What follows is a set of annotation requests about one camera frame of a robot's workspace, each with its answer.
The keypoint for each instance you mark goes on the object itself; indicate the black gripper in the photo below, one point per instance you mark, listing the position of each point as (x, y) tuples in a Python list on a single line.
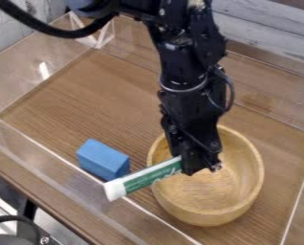
[(189, 120)]

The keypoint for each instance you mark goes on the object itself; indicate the green Expo marker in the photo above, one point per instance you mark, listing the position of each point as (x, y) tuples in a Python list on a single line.
[(141, 178)]

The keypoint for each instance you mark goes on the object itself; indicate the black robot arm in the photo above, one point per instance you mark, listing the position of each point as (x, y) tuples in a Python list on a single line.
[(184, 34)]

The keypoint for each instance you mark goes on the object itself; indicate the brown wooden bowl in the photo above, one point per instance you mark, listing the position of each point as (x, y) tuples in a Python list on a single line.
[(209, 199)]

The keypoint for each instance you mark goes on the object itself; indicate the blue rectangular block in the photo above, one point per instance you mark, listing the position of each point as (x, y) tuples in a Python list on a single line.
[(102, 160)]

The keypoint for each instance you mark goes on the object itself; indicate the black table leg bracket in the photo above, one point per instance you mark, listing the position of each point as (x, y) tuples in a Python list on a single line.
[(28, 229)]

